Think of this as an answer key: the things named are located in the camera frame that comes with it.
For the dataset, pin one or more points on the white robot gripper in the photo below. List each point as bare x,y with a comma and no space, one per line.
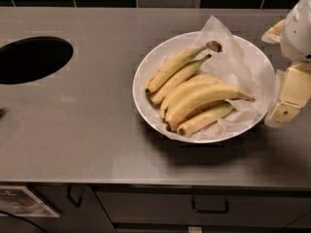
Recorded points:
297,33

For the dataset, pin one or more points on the large yellow banana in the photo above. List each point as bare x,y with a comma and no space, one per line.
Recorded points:
202,94

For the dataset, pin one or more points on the bottom yellow banana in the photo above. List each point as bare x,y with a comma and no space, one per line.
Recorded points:
204,119

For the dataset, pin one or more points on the top yellow banana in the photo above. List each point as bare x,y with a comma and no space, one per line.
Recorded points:
176,63

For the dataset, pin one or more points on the hidden lower yellow banana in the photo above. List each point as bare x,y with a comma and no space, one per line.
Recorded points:
172,127

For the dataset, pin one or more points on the white round bowl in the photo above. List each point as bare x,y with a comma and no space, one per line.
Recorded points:
152,62

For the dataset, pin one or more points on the white paper liner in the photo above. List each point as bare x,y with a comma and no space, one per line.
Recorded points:
239,62

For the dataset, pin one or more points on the grey drawer front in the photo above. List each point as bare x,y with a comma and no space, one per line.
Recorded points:
247,208

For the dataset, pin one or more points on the grey cabinet door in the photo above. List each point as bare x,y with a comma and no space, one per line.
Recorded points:
89,218

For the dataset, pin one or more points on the dark round counter hole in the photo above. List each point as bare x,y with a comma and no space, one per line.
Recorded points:
32,59

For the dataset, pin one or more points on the printed paper sheet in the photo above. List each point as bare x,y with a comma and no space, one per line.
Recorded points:
22,201

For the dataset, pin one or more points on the black drawer handle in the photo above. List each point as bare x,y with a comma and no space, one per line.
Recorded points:
212,205

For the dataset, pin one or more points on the black cabinet door handle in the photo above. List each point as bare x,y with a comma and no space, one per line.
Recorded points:
75,200

